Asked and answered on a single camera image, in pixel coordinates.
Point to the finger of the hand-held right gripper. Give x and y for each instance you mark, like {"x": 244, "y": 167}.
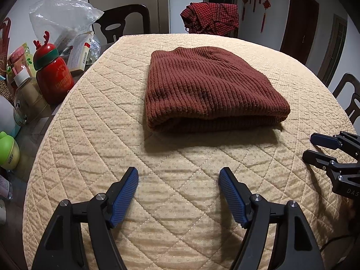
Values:
{"x": 323, "y": 140}
{"x": 317, "y": 159}

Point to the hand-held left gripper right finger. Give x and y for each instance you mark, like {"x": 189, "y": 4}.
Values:
{"x": 233, "y": 199}

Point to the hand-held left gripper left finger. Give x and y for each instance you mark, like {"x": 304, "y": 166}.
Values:
{"x": 125, "y": 197}

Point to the rust red knit sweater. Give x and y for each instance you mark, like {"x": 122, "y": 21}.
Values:
{"x": 208, "y": 90}

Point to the beige quilted blanket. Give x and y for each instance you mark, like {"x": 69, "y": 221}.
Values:
{"x": 182, "y": 160}

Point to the black chair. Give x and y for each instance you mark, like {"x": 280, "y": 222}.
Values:
{"x": 135, "y": 14}
{"x": 347, "y": 78}

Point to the dark framed window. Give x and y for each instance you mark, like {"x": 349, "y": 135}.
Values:
{"x": 333, "y": 50}

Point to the dark brown door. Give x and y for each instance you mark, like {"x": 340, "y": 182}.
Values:
{"x": 298, "y": 25}

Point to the green frog cup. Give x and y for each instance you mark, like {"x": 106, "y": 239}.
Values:
{"x": 8, "y": 152}

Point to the red reindeer bottle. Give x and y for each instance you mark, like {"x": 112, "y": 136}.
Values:
{"x": 54, "y": 81}

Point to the glass jar with white lid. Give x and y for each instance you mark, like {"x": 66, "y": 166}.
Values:
{"x": 28, "y": 101}

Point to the white bottle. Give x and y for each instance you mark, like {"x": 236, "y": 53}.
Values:
{"x": 5, "y": 115}

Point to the white carton box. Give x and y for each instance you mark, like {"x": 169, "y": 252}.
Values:
{"x": 78, "y": 53}

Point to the red plaid shirt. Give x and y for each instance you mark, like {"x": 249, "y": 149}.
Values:
{"x": 211, "y": 17}

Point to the clear plastic bag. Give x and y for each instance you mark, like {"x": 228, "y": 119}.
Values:
{"x": 56, "y": 14}

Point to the red gift bag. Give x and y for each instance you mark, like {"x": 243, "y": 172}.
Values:
{"x": 3, "y": 42}

